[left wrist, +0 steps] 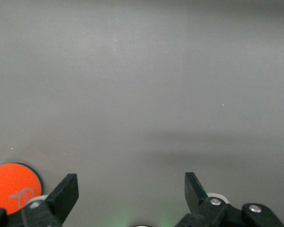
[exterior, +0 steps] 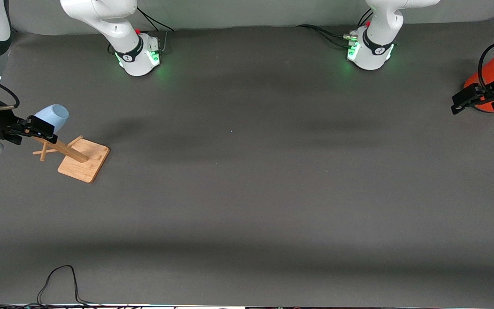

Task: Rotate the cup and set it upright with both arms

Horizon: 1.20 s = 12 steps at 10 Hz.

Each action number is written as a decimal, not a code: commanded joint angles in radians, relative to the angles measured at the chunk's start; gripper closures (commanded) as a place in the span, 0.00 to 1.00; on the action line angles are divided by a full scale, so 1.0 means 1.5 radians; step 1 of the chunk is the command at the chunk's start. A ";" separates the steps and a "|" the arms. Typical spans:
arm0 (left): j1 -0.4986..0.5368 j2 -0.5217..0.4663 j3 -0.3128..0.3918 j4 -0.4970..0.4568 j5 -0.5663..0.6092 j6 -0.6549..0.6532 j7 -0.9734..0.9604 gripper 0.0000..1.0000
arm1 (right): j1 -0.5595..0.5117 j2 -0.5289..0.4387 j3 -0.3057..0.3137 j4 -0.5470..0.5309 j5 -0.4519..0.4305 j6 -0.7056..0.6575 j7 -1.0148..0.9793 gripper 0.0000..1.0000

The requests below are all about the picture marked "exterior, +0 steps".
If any black left arm base cable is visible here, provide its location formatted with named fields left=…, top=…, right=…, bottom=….
left=296, top=24, right=355, bottom=48

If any wooden cup rack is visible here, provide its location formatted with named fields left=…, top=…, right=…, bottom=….
left=0, top=105, right=111, bottom=184

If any light blue cup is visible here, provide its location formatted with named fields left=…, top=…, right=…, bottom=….
left=34, top=104, right=70, bottom=134

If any black arm base cable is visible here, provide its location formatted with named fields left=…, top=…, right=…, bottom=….
left=296, top=24, right=355, bottom=48
left=136, top=6, right=175, bottom=54

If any orange cylindrical can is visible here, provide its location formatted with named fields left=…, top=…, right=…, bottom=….
left=463, top=45, right=494, bottom=113

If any black right arm base cable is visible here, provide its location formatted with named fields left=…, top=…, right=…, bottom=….
left=136, top=6, right=175, bottom=54

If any thin black table cable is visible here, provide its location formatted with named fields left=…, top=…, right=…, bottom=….
left=36, top=265, right=102, bottom=308

